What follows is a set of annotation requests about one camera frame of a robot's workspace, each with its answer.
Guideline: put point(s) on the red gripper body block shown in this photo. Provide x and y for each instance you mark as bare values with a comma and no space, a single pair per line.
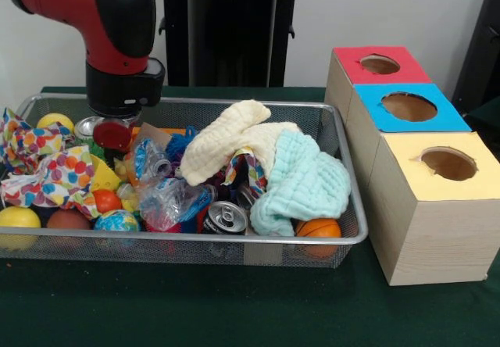
113,136

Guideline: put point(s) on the cream waffle cloth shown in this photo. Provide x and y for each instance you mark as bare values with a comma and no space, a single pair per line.
218,144

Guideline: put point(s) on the mint waffle cloth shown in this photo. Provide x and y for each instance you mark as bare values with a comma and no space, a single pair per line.
304,175

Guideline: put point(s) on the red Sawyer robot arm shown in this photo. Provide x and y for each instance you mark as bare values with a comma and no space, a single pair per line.
97,30

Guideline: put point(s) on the wooden three-hole sorting box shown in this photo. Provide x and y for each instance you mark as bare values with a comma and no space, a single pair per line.
429,237

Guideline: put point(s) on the colourful heart print cloth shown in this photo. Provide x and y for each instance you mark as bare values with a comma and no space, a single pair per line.
66,171

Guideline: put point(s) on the yellow ball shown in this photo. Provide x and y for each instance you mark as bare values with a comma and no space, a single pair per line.
54,122
17,222

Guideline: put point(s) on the blue green globe ball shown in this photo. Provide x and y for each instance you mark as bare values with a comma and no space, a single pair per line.
116,222

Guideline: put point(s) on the crushed clear water bottle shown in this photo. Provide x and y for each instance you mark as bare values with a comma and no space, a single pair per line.
168,202

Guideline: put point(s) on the brown ball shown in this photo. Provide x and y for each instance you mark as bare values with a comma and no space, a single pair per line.
68,220

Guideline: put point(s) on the black drink can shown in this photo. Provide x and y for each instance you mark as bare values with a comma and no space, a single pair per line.
224,218

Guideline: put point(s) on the dark green tablecloth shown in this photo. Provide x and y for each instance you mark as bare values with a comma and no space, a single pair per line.
195,308

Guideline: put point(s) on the orange toy basketball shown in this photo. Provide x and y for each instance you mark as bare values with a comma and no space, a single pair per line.
318,230

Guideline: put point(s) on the side table with green cloth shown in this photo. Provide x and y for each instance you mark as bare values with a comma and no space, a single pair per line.
488,116

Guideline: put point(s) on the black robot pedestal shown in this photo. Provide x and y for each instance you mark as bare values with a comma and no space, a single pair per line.
234,30

